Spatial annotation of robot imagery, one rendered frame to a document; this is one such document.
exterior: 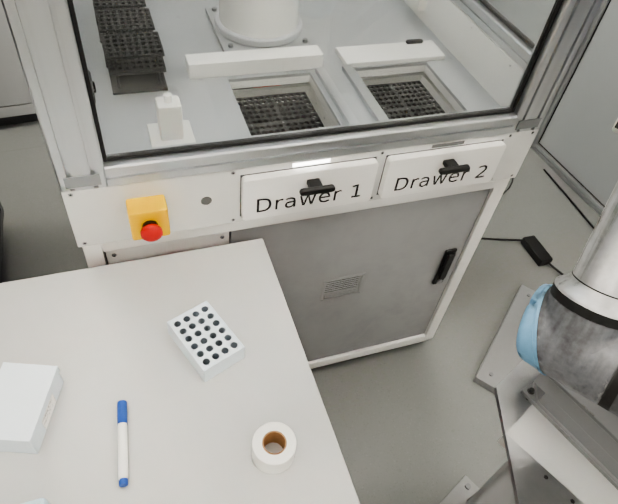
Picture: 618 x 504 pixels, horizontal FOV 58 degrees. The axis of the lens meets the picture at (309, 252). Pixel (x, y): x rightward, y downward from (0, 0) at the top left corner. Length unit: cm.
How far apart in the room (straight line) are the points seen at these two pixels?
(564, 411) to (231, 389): 57
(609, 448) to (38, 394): 92
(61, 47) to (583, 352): 83
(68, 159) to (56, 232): 135
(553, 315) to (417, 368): 121
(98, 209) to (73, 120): 20
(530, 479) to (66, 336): 84
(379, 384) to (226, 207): 98
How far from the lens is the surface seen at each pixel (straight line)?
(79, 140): 101
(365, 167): 117
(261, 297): 111
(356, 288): 155
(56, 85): 95
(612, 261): 79
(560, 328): 81
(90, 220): 113
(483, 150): 131
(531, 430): 109
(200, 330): 102
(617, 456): 107
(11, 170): 269
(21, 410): 99
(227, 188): 112
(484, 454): 192
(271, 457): 91
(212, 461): 95
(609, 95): 278
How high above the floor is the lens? 165
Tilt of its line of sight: 48 degrees down
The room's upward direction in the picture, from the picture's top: 9 degrees clockwise
